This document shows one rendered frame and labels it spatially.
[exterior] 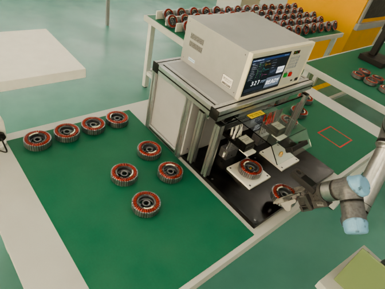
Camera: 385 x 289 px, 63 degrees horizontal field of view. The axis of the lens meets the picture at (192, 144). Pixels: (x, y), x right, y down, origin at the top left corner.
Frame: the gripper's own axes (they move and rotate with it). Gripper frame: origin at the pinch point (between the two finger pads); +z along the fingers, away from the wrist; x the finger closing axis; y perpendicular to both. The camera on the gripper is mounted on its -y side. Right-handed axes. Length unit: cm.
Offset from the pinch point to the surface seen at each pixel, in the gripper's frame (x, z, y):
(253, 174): -0.9, 9.9, -12.0
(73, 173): -65, 40, -44
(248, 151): 1.6, 9.1, -22.1
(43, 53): -66, 13, -83
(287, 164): 24.6, 11.3, -8.2
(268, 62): 6, -17, -52
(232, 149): 1.9, 18.6, -25.7
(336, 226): 104, 59, 59
